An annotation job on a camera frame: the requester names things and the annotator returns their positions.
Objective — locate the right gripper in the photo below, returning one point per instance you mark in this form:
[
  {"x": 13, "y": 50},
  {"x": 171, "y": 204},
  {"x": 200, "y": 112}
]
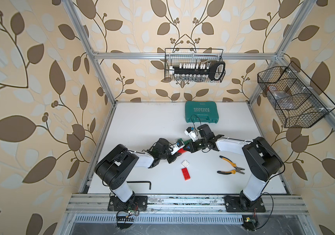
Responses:
[{"x": 191, "y": 148}]

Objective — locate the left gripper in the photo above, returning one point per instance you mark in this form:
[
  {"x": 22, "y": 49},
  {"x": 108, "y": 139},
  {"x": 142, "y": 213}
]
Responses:
[{"x": 174, "y": 159}]

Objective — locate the red lego brick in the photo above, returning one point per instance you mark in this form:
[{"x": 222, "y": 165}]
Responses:
[
  {"x": 182, "y": 151},
  {"x": 186, "y": 174}
]

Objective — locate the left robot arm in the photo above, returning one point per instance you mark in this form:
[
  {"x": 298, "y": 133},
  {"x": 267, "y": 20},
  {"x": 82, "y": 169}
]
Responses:
[{"x": 115, "y": 167}]

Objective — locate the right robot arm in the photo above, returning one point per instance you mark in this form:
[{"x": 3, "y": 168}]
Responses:
[{"x": 261, "y": 158}]

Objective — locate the white square lego brick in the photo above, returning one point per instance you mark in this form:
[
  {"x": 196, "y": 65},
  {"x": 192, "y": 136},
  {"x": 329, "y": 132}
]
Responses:
[{"x": 185, "y": 163}]

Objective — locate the black hex key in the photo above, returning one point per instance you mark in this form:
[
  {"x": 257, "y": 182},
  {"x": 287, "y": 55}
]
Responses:
[{"x": 141, "y": 182}]

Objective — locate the green plastic tool case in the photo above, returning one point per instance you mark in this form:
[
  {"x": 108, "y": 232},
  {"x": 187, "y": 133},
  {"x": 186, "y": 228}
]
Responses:
[{"x": 201, "y": 111}]

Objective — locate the yellow black pliers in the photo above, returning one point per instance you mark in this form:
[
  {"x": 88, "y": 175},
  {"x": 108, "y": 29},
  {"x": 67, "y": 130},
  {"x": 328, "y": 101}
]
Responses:
[{"x": 235, "y": 169}]

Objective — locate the socket bit set holder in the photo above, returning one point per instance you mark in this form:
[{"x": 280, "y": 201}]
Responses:
[{"x": 207, "y": 71}]

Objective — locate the plastic bag in basket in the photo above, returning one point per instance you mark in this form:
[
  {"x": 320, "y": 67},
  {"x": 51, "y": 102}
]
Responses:
[{"x": 283, "y": 100}]

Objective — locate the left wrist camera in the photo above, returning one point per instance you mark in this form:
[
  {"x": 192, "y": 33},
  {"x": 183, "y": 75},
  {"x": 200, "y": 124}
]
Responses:
[{"x": 175, "y": 147}]

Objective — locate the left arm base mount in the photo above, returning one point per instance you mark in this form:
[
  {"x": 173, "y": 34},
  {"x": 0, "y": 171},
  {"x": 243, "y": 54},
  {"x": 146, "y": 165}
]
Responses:
[{"x": 127, "y": 204}]

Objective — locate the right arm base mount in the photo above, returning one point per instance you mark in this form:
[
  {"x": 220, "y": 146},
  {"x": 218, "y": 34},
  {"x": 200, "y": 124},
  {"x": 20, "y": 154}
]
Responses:
[{"x": 243, "y": 204}]

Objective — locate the black wire basket rear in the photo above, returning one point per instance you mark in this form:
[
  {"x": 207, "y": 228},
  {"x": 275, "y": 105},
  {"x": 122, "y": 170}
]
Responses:
[{"x": 176, "y": 56}]

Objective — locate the aluminium rail front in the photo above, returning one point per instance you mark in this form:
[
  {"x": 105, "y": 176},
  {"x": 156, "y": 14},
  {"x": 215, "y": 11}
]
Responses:
[{"x": 188, "y": 204}]

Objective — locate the black wire basket side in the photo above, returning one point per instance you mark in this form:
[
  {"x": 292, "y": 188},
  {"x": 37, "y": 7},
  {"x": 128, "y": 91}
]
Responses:
[{"x": 311, "y": 102}]

